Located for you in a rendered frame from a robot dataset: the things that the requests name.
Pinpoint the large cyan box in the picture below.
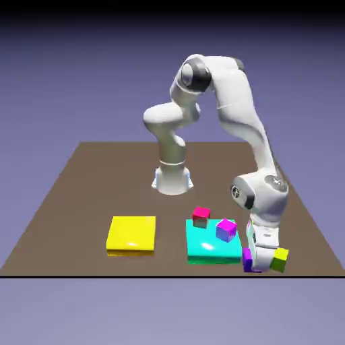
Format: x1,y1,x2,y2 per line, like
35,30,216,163
185,218,243,265

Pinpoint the small magenta cube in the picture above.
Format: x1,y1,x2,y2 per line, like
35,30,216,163
216,218,239,243

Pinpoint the small yellow-green cube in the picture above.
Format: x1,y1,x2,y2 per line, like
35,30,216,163
269,247,290,274

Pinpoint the small purple cube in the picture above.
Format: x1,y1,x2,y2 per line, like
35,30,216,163
242,247,263,274

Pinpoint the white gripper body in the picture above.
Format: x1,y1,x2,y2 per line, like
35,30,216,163
250,244,279,272

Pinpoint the small red cube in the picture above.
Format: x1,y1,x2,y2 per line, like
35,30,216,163
192,206,212,229

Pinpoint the large yellow box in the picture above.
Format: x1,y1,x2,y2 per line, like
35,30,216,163
105,216,156,257

